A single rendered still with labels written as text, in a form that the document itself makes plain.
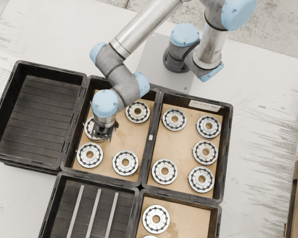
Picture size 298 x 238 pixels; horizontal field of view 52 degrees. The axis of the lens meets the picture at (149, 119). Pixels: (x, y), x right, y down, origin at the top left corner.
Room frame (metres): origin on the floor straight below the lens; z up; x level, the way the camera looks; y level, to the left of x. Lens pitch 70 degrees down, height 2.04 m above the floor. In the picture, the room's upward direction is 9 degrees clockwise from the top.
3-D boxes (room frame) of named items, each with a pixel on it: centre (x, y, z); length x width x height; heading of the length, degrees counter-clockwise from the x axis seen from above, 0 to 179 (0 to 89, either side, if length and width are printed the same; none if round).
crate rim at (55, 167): (0.37, 0.43, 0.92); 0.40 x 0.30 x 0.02; 177
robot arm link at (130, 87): (0.43, 0.08, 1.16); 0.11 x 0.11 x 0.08; 47
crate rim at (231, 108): (0.34, -0.17, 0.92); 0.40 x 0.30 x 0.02; 177
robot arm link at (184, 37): (0.79, -0.10, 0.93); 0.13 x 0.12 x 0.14; 47
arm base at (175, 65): (0.80, -0.09, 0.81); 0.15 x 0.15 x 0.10
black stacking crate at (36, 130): (0.37, 0.43, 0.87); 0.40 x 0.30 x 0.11; 177
